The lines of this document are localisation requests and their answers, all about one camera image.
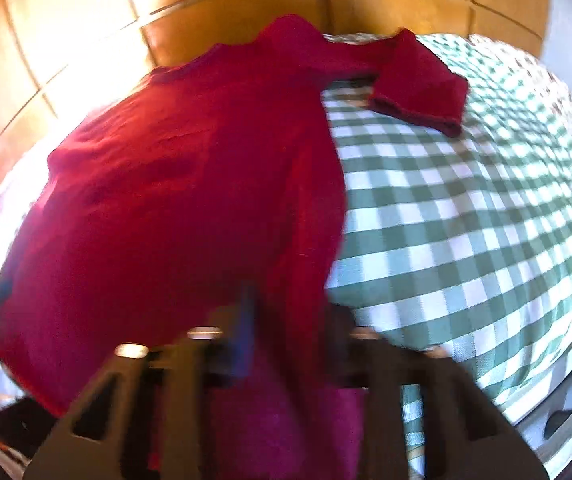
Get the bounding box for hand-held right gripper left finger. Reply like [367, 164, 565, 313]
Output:
[25, 287, 258, 480]

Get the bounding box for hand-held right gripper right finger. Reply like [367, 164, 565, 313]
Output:
[330, 309, 550, 480]

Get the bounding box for red knitted sweater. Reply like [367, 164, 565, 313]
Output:
[0, 15, 469, 480]

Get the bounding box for green checked bed cover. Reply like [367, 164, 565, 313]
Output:
[0, 32, 572, 478]

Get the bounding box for wooden wardrobe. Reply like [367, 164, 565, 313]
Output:
[0, 0, 552, 201]

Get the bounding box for floral pillow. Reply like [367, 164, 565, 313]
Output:
[466, 34, 572, 171]

